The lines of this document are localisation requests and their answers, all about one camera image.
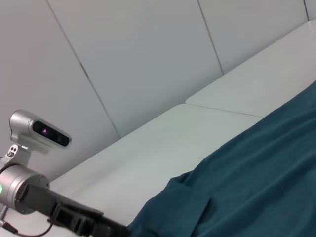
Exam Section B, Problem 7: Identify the dark left wrist cable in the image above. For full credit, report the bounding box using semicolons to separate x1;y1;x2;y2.
0;218;54;237

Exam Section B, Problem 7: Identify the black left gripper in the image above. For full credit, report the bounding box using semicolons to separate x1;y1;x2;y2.
21;184;131;237

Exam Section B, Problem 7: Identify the teal FREE print t-shirt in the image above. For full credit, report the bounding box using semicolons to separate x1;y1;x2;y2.
127;80;316;237

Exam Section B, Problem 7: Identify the silver camera mount bracket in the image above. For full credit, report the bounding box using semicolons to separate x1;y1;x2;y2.
0;144;32;173

